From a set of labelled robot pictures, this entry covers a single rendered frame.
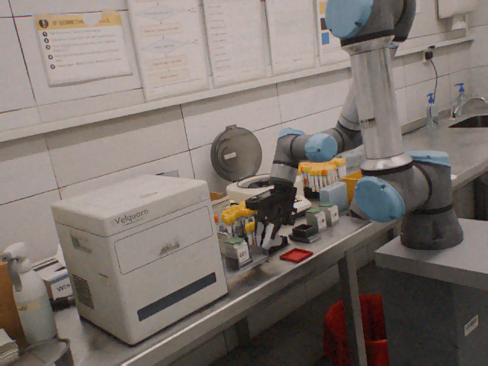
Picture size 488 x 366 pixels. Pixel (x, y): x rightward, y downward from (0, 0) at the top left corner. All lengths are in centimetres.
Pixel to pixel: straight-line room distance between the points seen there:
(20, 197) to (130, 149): 39
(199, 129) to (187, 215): 85
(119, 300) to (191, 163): 94
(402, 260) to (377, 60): 48
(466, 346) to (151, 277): 79
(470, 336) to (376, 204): 44
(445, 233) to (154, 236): 69
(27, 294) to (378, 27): 96
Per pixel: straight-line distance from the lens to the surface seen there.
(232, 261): 134
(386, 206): 117
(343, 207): 177
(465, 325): 140
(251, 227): 144
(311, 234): 156
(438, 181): 129
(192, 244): 120
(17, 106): 167
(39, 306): 129
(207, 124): 201
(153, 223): 113
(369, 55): 115
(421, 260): 128
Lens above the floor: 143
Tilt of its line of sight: 14 degrees down
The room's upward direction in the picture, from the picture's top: 9 degrees counter-clockwise
